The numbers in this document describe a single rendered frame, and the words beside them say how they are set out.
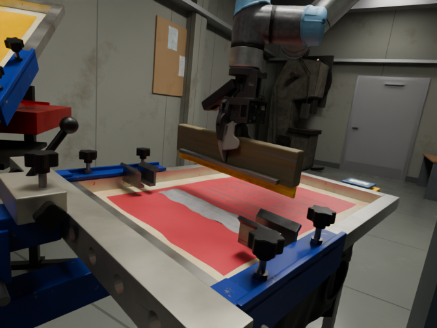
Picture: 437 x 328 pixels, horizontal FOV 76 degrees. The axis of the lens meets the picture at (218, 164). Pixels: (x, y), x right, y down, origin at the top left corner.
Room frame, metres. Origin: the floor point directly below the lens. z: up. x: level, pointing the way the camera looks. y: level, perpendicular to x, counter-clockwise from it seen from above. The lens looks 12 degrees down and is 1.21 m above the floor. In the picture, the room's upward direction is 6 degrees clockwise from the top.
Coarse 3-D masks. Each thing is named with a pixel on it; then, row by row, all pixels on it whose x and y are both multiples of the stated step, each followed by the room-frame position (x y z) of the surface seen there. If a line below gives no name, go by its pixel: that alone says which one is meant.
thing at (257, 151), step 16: (192, 128) 0.75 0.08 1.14; (192, 144) 0.75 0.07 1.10; (208, 144) 0.71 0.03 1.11; (240, 144) 0.64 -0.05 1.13; (256, 144) 0.60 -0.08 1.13; (272, 144) 0.59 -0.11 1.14; (240, 160) 0.63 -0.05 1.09; (256, 160) 0.60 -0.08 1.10; (272, 160) 0.57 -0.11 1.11; (288, 160) 0.55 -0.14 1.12; (272, 176) 0.57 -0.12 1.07; (288, 176) 0.55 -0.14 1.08
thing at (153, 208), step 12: (204, 180) 0.91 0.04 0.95; (216, 180) 0.93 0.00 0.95; (228, 180) 0.95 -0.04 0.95; (144, 192) 0.73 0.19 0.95; (156, 192) 0.74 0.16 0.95; (120, 204) 0.62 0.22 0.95; (132, 204) 0.63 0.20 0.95; (144, 204) 0.64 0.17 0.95; (156, 204) 0.65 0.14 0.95; (168, 204) 0.66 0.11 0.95; (180, 204) 0.67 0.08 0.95; (216, 204) 0.69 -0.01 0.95; (144, 216) 0.57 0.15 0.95; (156, 216) 0.58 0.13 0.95; (168, 216) 0.59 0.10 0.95; (180, 216) 0.59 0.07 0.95
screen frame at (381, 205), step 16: (160, 176) 0.84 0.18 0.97; (176, 176) 0.88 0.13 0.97; (192, 176) 0.94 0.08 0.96; (304, 176) 1.01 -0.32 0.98; (336, 192) 0.92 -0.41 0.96; (352, 192) 0.89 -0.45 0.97; (368, 192) 0.86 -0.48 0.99; (112, 208) 0.51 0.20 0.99; (368, 208) 0.69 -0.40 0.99; (384, 208) 0.71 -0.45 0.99; (128, 224) 0.45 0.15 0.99; (336, 224) 0.56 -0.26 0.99; (352, 224) 0.57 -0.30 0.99; (368, 224) 0.61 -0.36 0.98; (160, 240) 0.41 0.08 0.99; (352, 240) 0.54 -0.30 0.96; (176, 256) 0.37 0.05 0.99; (192, 272) 0.33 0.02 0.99
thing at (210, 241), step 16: (304, 192) 0.90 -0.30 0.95; (224, 208) 0.67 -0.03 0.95; (336, 208) 0.76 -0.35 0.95; (176, 224) 0.55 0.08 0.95; (192, 224) 0.56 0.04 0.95; (208, 224) 0.57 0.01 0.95; (304, 224) 0.62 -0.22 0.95; (176, 240) 0.48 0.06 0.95; (192, 240) 0.49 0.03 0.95; (208, 240) 0.49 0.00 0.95; (224, 240) 0.50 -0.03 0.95; (208, 256) 0.43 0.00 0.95; (224, 256) 0.44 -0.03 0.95; (240, 256) 0.45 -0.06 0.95; (224, 272) 0.39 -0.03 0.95
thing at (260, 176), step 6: (180, 150) 0.77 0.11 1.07; (186, 150) 0.75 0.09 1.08; (192, 156) 0.73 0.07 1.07; (198, 156) 0.71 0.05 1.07; (204, 156) 0.70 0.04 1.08; (210, 162) 0.68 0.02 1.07; (216, 162) 0.67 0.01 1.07; (222, 162) 0.66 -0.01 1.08; (228, 168) 0.64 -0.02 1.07; (234, 168) 0.63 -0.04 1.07; (240, 168) 0.62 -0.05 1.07; (246, 174) 0.60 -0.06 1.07; (252, 174) 0.59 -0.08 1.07; (258, 174) 0.58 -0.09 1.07; (264, 174) 0.58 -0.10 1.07; (264, 180) 0.57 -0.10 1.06; (270, 180) 0.56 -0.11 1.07; (276, 180) 0.55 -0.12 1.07
